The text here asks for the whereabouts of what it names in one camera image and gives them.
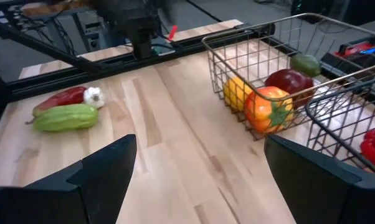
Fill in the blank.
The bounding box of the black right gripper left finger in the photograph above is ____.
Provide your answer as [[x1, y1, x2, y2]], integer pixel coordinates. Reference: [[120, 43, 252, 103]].
[[0, 134, 138, 224]]

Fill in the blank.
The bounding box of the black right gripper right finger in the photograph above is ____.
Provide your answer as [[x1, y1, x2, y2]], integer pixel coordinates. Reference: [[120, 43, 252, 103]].
[[263, 135, 375, 224]]

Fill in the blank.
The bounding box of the large red bell pepper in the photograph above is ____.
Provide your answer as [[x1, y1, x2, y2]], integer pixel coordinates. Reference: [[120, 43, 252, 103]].
[[359, 123, 375, 166]]

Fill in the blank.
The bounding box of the green ridged cucumber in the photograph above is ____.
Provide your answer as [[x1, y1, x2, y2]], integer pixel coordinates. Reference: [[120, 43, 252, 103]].
[[32, 103, 100, 133]]

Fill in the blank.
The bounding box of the red chili pepper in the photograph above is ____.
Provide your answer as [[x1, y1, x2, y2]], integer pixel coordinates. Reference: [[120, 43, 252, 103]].
[[25, 86, 88, 124]]

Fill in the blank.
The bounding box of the orange tomato green calyx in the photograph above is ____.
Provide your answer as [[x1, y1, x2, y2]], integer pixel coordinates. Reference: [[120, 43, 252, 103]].
[[244, 86, 295, 134]]

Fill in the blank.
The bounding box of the white garlic bulb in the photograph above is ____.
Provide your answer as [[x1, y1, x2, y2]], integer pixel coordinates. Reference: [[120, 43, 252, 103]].
[[82, 86, 107, 109]]

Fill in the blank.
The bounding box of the dark red apple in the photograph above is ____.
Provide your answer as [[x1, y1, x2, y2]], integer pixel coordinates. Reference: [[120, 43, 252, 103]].
[[264, 68, 315, 108]]

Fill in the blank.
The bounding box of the green avocado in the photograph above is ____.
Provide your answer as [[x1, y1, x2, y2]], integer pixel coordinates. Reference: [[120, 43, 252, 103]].
[[289, 53, 322, 78]]

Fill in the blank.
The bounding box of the yellow orange citrus fruit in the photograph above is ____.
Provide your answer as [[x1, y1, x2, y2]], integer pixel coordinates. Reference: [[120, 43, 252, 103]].
[[223, 77, 254, 112]]

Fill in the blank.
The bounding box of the red black power case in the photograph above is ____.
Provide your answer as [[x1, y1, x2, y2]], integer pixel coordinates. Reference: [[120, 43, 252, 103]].
[[320, 35, 375, 78]]

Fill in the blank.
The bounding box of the red clip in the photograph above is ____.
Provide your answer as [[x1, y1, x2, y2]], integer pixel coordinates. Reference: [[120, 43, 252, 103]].
[[168, 24, 178, 42]]

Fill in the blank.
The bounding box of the black wire basket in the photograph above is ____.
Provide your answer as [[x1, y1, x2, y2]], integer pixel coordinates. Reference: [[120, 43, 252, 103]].
[[305, 76, 375, 178]]

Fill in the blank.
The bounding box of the bronze wire basket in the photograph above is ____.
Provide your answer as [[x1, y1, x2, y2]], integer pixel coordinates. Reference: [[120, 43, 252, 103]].
[[201, 12, 375, 141]]

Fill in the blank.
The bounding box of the black metal rig frame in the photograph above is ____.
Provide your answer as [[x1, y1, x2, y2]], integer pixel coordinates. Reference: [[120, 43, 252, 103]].
[[0, 15, 277, 103]]

